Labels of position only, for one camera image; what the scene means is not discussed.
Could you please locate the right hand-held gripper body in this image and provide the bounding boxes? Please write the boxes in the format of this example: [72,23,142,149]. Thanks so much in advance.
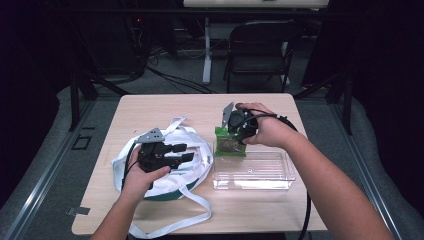
[221,102,260,145]

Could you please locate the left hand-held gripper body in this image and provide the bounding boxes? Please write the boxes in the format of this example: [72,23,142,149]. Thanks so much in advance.
[134,128,178,174]

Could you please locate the green snack packet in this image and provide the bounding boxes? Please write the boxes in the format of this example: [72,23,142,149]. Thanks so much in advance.
[213,126,248,159]

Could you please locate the white tote bag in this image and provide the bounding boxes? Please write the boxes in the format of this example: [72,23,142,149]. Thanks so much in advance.
[111,116,215,240]

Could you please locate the clear plastic container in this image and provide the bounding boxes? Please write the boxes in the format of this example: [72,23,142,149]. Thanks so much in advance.
[212,139,297,191]

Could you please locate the person's left hand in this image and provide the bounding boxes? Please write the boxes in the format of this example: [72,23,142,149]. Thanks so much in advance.
[121,146,172,205]

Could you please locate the person's right hand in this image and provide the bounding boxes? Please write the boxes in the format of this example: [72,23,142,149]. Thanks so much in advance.
[237,101,300,150]

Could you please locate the white table leg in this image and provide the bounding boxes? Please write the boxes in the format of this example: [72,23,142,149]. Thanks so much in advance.
[201,16,214,85]

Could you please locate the black folding chair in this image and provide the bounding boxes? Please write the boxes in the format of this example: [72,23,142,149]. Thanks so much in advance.
[223,19,303,95]

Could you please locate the grey tape piece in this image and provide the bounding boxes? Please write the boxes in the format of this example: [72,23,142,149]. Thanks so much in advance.
[66,206,91,217]

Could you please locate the black metal stand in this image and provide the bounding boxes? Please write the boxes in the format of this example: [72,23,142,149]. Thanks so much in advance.
[293,69,355,136]
[68,70,132,133]

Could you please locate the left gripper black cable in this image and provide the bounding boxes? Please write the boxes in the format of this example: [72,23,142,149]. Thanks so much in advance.
[121,141,140,192]

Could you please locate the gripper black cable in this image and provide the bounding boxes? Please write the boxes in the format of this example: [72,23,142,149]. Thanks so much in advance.
[233,107,313,240]
[121,141,140,192]

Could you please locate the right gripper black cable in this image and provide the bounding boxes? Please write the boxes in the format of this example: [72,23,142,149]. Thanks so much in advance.
[233,107,313,240]

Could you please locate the black floor cables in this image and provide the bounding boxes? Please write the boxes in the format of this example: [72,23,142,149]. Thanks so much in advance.
[145,64,218,95]

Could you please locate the metal floor rail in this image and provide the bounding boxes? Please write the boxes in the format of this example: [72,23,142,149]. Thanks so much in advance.
[0,99,98,240]
[327,102,405,240]

